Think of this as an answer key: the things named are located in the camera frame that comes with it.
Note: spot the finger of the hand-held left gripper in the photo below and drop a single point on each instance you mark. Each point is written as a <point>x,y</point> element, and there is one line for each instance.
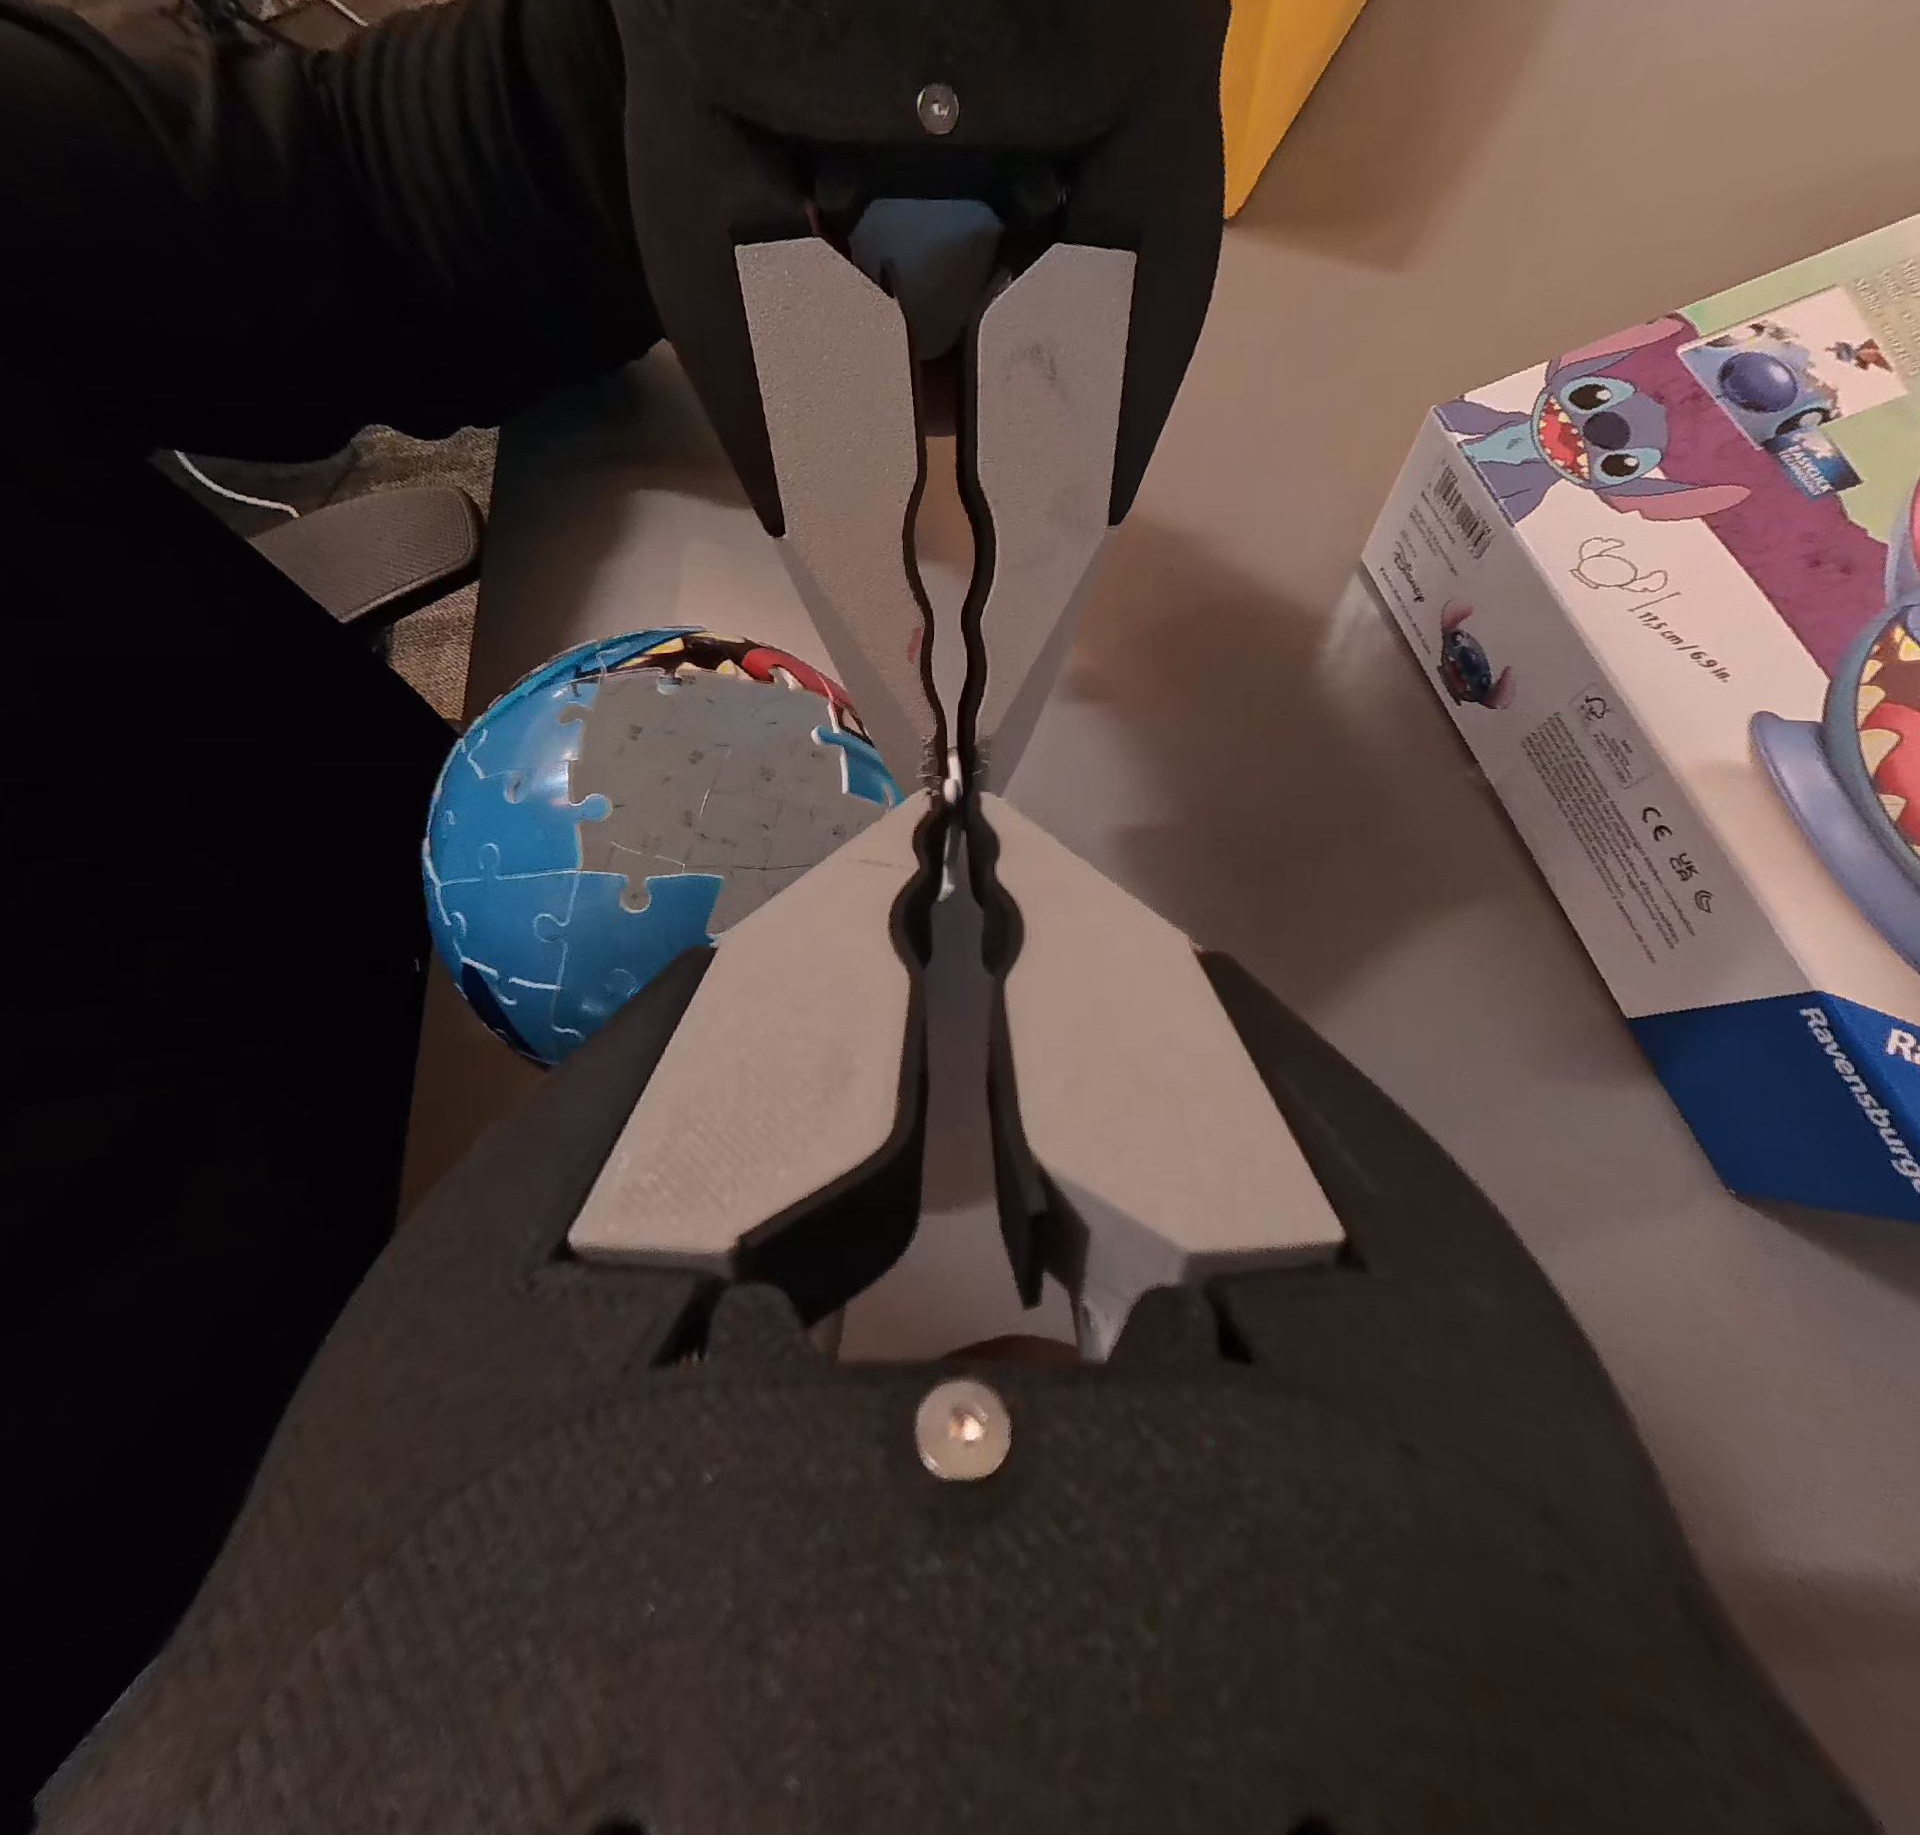
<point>1058,410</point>
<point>833,410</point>

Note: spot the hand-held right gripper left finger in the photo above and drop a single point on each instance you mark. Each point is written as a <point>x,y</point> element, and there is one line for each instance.
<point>750,1100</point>

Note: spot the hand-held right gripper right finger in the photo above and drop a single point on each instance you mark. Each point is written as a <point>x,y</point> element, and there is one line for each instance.
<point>1157,1100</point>

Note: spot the blue puzzle ball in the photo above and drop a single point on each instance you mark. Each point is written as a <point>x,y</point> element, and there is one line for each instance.
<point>526,888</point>

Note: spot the white puzzle piece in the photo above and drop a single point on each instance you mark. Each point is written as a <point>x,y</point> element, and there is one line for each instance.
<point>955,780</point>

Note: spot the person's left forearm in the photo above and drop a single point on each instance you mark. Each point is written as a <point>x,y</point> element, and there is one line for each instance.
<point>375,186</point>

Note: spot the printed puzzle box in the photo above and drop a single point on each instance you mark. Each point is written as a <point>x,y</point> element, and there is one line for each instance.
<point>1682,693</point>

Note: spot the yellow plastic crate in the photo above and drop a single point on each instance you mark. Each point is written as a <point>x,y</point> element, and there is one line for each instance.
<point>1306,51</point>

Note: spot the grey office chair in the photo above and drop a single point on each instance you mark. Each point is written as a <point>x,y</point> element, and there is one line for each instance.
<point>375,543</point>

